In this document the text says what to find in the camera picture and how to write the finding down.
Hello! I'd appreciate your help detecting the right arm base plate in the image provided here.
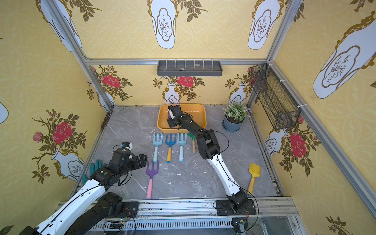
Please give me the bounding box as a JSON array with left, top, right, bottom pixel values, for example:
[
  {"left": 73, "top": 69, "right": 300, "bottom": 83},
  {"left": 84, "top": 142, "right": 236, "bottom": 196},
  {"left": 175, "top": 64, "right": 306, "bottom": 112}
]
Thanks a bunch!
[{"left": 213, "top": 199, "right": 257, "bottom": 216}]

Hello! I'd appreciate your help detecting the orange plastic storage tray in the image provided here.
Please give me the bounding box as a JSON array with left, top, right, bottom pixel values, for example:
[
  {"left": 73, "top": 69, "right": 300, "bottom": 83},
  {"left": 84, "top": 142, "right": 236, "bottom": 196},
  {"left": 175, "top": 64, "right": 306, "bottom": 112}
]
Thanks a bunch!
[{"left": 157, "top": 104, "right": 207, "bottom": 133}]

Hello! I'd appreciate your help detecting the grey wall shelf tray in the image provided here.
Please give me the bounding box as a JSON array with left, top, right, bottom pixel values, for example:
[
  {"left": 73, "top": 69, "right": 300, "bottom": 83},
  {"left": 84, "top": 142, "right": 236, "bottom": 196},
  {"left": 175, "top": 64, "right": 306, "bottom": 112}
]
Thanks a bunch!
[{"left": 157, "top": 59, "right": 223, "bottom": 77}]

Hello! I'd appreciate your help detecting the black wire mesh basket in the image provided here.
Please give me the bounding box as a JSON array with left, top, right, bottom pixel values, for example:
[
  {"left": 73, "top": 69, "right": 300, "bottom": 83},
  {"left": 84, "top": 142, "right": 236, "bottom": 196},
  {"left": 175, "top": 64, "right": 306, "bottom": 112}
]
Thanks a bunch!
[{"left": 251, "top": 64, "right": 301, "bottom": 130}]

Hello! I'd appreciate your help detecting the yellow trowel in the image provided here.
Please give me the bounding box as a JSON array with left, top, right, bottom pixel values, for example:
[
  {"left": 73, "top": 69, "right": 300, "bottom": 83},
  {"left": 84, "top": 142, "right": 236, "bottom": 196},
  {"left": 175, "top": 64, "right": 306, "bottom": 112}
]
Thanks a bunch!
[{"left": 247, "top": 163, "right": 261, "bottom": 195}]

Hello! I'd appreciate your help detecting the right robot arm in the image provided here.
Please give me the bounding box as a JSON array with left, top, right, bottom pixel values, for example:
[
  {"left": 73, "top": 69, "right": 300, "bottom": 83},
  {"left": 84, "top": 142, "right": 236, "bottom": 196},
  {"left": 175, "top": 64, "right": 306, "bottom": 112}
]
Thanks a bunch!
[{"left": 167, "top": 105, "right": 248, "bottom": 212}]

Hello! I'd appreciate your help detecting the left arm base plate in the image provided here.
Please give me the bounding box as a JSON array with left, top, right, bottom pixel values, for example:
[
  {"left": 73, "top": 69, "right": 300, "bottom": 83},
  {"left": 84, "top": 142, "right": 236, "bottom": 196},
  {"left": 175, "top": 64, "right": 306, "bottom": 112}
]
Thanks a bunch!
[{"left": 118, "top": 201, "right": 139, "bottom": 218}]

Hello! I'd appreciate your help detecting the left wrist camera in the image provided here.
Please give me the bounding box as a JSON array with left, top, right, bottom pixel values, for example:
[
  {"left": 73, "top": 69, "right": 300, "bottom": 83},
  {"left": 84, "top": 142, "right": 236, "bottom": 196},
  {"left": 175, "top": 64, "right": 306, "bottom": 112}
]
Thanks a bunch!
[{"left": 120, "top": 142, "right": 133, "bottom": 151}]

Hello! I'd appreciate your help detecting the green rubber glove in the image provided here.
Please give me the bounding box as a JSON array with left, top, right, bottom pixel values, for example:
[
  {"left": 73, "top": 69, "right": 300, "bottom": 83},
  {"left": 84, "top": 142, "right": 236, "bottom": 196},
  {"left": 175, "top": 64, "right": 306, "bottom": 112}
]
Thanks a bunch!
[{"left": 82, "top": 160, "right": 103, "bottom": 186}]

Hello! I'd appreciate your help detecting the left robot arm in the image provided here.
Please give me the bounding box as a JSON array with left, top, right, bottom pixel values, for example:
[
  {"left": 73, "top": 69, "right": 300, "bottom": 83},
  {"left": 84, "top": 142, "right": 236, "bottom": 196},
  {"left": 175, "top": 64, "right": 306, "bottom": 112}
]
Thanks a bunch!
[{"left": 20, "top": 147, "right": 147, "bottom": 235}]

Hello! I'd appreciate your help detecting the green rake wooden handle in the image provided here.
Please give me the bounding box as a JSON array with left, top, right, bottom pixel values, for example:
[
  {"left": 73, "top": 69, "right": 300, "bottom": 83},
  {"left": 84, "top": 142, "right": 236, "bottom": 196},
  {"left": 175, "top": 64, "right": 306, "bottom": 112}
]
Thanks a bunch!
[{"left": 188, "top": 132, "right": 196, "bottom": 153}]

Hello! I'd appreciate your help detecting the dark blue rake yellow handle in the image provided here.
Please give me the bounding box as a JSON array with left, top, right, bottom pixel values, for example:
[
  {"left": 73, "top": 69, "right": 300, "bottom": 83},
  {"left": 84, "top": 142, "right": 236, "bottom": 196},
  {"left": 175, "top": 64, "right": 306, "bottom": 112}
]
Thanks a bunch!
[{"left": 165, "top": 134, "right": 177, "bottom": 163}]

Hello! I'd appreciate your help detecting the light blue hand rake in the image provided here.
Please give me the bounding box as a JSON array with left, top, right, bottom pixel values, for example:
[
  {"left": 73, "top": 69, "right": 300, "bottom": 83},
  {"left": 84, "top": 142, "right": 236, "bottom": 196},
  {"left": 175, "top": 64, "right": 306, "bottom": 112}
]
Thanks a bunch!
[{"left": 152, "top": 133, "right": 163, "bottom": 163}]

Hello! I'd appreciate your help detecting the potted green plant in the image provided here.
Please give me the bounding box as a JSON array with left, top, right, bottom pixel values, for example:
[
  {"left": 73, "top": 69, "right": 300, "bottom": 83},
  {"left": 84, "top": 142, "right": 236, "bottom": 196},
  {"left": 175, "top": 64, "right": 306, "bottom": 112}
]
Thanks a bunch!
[{"left": 222, "top": 102, "right": 249, "bottom": 132}]

